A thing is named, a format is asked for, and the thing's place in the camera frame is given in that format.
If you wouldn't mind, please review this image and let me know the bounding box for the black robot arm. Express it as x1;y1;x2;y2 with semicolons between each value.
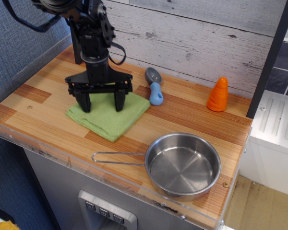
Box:
33;0;132;113

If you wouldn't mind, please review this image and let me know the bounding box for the white ridged cabinet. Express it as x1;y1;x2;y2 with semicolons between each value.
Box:
240;91;288;194

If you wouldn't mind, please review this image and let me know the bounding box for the black vertical post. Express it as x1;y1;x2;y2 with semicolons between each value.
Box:
66;19;83;65

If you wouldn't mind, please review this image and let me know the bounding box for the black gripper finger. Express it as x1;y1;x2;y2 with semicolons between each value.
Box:
114;90;126;112
74;92;91;113

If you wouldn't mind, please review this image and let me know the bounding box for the blue grey toy scoop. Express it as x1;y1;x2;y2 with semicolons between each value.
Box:
144;67;164;106

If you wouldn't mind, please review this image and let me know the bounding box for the orange toy carrot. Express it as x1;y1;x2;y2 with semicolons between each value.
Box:
206;77;228;112

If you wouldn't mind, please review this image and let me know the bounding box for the grey dispenser button panel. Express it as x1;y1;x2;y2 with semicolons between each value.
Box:
78;190;138;230

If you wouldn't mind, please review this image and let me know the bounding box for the green cloth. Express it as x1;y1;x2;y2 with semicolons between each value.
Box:
66;92;150;142

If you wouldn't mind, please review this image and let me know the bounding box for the yellow object at corner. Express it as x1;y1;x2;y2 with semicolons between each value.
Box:
0;221;20;230

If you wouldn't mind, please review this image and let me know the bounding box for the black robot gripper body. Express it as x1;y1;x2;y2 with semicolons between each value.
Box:
65;60;132;96

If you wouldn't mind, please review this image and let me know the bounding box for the stainless steel pot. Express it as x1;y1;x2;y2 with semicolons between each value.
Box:
91;132;222;202

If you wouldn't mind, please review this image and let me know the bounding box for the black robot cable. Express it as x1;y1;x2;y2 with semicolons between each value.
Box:
1;0;127;66

